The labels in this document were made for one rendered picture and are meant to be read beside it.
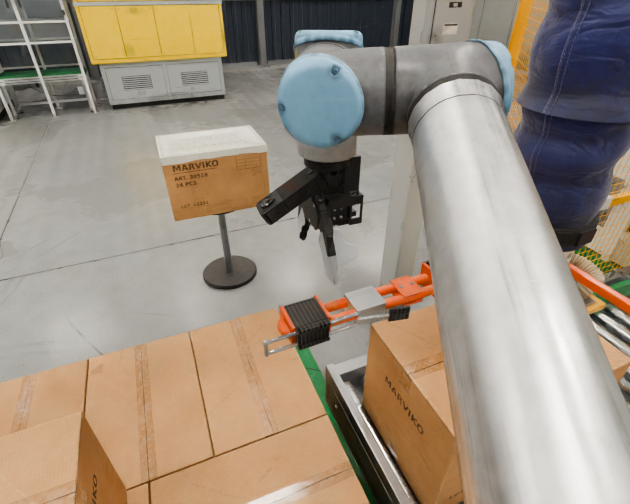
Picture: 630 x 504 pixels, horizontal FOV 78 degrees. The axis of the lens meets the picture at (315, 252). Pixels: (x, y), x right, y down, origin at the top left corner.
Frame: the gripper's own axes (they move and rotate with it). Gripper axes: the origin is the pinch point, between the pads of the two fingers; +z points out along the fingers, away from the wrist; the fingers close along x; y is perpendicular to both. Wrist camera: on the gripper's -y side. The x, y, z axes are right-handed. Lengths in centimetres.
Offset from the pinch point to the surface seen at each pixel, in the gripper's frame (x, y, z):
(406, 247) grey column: 95, 94, 80
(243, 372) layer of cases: 49, -10, 84
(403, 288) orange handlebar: 0.2, 21.1, 13.1
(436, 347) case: 4, 39, 43
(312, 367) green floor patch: 82, 32, 138
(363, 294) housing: 1.6, 12.0, 12.9
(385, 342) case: 11, 27, 43
